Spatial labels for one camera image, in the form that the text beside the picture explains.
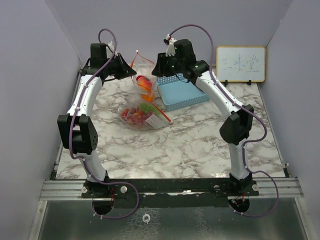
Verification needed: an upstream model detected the small whiteboard wooden frame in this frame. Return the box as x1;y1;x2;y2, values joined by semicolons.
216;46;266;83

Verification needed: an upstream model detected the green grape bunch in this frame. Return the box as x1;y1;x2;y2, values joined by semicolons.
139;103;157;114

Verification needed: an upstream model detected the red apple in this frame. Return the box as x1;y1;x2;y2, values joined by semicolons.
136;75;150;81

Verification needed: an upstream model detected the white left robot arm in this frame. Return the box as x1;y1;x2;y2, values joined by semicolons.
57;41;136;198

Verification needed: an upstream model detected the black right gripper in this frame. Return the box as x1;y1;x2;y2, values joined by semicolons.
152;52;184;78

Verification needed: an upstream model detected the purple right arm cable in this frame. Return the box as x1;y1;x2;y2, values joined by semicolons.
166;24;280;218

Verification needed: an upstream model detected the clear zip bag orange zipper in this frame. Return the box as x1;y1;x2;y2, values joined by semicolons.
118;99;172;131

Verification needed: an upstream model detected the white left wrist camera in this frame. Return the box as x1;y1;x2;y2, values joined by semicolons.
106;41;118;56

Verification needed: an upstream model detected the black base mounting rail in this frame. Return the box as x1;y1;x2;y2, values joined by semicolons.
81;178;259;209

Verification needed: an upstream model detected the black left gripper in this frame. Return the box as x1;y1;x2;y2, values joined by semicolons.
103;52;136;80

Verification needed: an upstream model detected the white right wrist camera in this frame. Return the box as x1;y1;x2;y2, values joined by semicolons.
163;35;177;57

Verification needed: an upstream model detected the orange fruit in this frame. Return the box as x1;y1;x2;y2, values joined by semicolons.
140;92;155;102

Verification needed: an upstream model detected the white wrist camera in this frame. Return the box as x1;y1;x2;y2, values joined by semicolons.
163;35;177;57
106;41;118;56

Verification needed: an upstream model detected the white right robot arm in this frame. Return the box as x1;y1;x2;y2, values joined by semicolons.
152;37;254;196

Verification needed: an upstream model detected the red strawberry bunch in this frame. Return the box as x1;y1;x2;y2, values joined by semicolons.
120;108;130;120

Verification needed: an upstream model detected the peach fruit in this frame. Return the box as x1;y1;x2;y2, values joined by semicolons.
136;79;153;92

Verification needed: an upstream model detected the blue plastic basket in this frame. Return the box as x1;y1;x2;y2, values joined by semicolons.
156;73;210;112

